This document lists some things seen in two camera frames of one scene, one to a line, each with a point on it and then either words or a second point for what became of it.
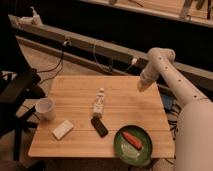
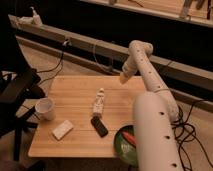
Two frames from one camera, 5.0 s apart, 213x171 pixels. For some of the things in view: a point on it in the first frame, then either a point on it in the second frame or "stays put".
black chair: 16,87 stays put
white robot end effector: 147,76 to 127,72
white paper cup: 45,107 stays put
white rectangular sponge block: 64,128 stays put
